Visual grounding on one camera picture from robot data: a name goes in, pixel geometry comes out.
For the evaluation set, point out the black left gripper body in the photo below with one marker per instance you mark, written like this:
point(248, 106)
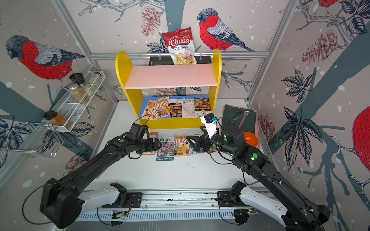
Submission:
point(149, 145)

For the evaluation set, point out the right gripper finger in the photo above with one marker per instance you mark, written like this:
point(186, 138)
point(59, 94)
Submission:
point(195, 139)
point(195, 145)

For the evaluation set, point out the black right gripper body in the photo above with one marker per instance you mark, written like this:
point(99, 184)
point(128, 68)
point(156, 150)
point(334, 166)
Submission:
point(207, 141)

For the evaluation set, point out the blue flower seed bag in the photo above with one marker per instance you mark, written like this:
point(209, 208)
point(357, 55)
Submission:
point(192, 150)

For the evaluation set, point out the purple flower seed bag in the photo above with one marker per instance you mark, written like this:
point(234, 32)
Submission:
point(167, 150)

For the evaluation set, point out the striped shop seed bag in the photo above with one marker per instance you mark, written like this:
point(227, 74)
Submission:
point(182, 147)

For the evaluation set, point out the pink shop seed bag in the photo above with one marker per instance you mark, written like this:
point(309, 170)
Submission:
point(163, 107)
point(151, 111)

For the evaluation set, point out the white orange seed bag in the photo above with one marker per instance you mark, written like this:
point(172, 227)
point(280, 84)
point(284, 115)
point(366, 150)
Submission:
point(152, 135)

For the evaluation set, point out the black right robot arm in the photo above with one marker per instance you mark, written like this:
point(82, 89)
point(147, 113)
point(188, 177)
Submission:
point(290, 208)

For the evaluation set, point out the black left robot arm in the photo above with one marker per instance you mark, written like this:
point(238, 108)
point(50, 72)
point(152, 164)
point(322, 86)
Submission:
point(62, 201)

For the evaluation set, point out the white text seed bag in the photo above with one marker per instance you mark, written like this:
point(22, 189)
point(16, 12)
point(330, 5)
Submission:
point(188, 108)

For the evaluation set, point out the lower orange marigold bag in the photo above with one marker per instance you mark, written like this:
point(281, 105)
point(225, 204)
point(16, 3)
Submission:
point(202, 106)

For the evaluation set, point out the dark marigold seed bag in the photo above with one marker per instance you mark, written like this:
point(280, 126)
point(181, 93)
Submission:
point(176, 108)

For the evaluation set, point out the yellow shelf unit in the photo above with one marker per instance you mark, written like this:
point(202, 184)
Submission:
point(133, 79)

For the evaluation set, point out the red Chuba chips bag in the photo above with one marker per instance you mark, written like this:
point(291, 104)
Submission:
point(180, 46)

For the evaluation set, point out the orange bowl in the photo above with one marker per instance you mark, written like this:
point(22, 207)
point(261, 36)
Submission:
point(251, 139)

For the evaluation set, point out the dark metal spoon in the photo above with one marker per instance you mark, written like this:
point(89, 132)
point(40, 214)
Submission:
point(237, 115)

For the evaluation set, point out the dark green cloth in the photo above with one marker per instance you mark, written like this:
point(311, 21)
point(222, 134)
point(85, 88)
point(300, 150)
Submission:
point(242, 115)

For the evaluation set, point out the pink tray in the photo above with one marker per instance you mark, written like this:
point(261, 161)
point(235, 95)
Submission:
point(257, 127)

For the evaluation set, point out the pale spice jar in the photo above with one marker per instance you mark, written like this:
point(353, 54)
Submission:
point(95, 80)

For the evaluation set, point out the silver lid spice jar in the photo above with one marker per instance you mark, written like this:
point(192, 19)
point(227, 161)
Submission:
point(78, 93)

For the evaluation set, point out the black lid spice jar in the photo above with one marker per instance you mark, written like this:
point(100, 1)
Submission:
point(78, 78)

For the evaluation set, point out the orange spice jar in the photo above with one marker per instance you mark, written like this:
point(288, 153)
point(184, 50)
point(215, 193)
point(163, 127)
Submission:
point(56, 119)

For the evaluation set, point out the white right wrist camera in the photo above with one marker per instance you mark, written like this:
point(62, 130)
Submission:
point(209, 121)

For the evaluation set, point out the pink handled spoon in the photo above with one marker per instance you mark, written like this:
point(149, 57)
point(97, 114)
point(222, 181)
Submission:
point(245, 114)

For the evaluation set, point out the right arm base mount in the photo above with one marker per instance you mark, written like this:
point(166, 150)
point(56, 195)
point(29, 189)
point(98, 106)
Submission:
point(231, 198)

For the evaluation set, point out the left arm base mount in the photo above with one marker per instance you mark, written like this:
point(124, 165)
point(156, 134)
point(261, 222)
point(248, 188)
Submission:
point(125, 199)

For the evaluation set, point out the black wall holder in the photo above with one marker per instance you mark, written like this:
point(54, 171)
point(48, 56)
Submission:
point(168, 60)

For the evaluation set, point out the white wire spice rack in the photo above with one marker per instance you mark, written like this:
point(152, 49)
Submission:
point(71, 110)

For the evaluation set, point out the metal wire hook rack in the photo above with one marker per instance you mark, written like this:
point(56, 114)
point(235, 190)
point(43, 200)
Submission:
point(35, 139)

